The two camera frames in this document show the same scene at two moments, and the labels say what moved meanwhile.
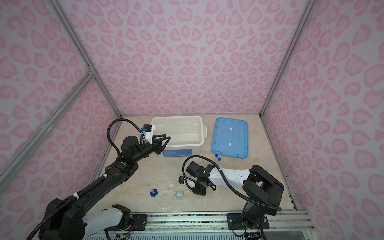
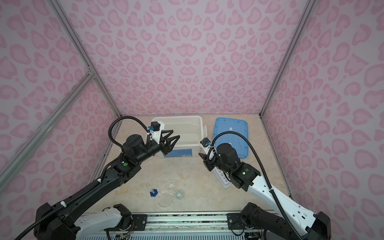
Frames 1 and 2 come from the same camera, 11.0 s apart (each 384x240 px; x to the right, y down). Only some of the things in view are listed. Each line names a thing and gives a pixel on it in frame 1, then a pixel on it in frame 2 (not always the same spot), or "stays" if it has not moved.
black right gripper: [199, 192] → [206, 161]
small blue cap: [153, 192] stays
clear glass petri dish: [165, 199] stays
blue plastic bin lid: [230, 137] stays
